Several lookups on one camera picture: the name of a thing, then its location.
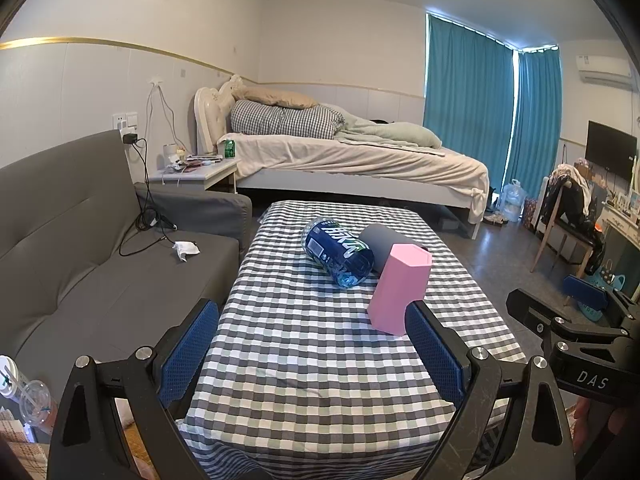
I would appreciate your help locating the black television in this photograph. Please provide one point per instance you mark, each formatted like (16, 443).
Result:
(610, 149)

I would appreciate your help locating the blue-labelled water bottle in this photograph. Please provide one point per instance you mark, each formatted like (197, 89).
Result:
(336, 250)

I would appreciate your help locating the white wall outlet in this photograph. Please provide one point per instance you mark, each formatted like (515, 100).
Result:
(125, 121)

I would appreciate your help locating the checked duvet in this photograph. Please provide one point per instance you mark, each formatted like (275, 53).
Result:
(285, 119)

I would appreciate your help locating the person's right hand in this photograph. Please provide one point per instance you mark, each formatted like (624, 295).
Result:
(584, 425)

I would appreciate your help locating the wide teal curtain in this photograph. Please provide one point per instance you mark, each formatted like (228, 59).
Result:
(465, 100)

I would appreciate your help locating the grey sofa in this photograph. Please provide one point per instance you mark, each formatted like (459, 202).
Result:
(75, 240)

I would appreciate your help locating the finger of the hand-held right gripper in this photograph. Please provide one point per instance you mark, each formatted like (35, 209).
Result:
(585, 292)
(530, 310)

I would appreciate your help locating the narrow teal curtain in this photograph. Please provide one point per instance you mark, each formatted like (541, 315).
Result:
(537, 120)

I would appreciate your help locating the white headboard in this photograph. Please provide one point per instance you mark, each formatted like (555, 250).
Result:
(210, 115)

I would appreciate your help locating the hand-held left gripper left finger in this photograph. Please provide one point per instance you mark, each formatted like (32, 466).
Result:
(187, 360)

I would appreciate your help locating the white paper cup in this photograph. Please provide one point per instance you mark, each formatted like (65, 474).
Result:
(170, 154)

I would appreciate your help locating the wooden chair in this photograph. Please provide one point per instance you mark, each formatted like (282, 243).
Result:
(565, 230)

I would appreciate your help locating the clear plastic cup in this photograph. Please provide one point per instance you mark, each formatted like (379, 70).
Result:
(36, 405)

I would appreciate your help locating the white shoes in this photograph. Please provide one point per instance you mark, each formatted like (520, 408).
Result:
(495, 217)

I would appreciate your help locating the grey cup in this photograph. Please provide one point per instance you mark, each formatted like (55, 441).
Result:
(379, 242)

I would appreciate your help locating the green can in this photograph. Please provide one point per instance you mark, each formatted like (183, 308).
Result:
(229, 149)

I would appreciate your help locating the beige pillow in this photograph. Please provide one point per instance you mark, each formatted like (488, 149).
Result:
(277, 96)

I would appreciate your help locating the bed with beige sheet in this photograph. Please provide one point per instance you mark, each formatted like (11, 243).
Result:
(360, 165)

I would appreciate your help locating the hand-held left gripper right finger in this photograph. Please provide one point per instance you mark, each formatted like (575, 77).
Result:
(435, 357)

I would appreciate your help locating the white nightstand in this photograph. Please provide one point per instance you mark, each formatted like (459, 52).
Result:
(200, 174)

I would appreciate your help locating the pink hexagonal cup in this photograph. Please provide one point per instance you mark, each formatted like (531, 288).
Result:
(400, 290)

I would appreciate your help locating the pale green blanket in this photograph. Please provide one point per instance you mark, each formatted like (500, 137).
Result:
(385, 132)

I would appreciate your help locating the clothes pile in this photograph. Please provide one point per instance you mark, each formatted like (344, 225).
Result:
(570, 187)

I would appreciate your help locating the checkered tablecloth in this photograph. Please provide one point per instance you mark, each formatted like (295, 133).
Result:
(300, 360)

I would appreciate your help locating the white air conditioner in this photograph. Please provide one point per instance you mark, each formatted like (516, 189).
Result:
(602, 72)

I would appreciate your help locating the teal basket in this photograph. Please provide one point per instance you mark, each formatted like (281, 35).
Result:
(597, 312)

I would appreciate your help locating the clear water jug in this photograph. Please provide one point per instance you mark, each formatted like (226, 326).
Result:
(512, 202)

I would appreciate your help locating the crumpled white tissue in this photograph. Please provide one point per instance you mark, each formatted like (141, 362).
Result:
(184, 250)

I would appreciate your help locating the black charger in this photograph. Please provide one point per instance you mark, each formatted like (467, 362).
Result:
(129, 138)

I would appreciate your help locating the white cabinet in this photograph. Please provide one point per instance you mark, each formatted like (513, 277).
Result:
(622, 240)

